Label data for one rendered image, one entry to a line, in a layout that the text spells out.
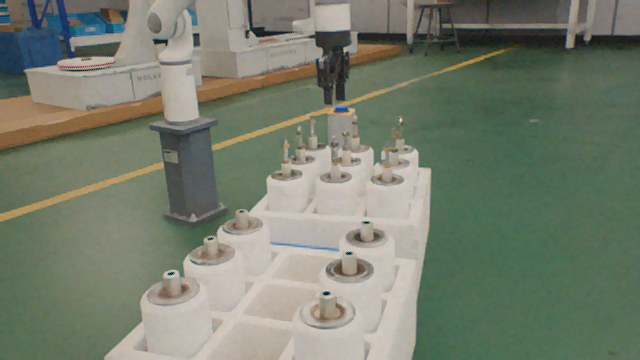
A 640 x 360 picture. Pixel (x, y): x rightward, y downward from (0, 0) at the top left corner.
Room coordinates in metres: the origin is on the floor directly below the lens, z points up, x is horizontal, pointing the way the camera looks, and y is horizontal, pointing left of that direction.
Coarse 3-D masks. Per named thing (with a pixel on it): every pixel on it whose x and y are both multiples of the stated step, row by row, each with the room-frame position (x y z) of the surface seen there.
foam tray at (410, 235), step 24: (264, 216) 1.15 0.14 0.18; (288, 216) 1.14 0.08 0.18; (312, 216) 1.13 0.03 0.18; (336, 216) 1.13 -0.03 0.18; (360, 216) 1.12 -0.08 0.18; (408, 216) 1.11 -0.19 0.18; (288, 240) 1.14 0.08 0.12; (312, 240) 1.12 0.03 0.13; (336, 240) 1.11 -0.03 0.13; (408, 240) 1.07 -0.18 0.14
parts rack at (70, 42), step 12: (48, 0) 5.83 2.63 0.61; (60, 0) 5.66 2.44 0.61; (36, 12) 6.01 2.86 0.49; (60, 12) 5.66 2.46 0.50; (36, 24) 6.02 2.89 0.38; (84, 36) 5.83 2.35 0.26; (96, 36) 5.90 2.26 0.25; (108, 36) 6.01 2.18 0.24; (120, 36) 6.12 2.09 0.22; (72, 48) 5.67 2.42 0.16
